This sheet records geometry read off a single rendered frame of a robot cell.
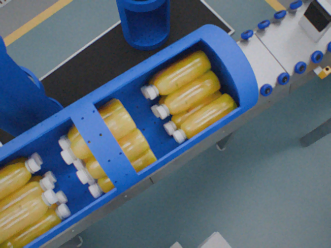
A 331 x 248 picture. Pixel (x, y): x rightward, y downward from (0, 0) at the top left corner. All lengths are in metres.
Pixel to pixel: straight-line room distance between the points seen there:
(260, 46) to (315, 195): 1.15
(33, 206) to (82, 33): 1.66
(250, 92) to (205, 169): 1.17
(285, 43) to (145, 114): 0.58
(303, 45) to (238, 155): 0.95
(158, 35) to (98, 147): 1.42
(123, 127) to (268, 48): 0.65
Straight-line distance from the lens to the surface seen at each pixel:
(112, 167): 0.90
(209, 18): 2.30
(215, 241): 1.00
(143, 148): 0.97
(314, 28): 1.38
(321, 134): 2.03
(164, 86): 1.02
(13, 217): 1.00
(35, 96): 1.62
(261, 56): 1.33
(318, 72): 1.40
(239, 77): 0.96
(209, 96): 1.11
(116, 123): 0.93
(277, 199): 2.17
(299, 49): 1.38
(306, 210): 2.22
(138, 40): 2.21
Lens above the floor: 2.07
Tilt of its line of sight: 73 degrees down
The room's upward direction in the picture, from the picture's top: straight up
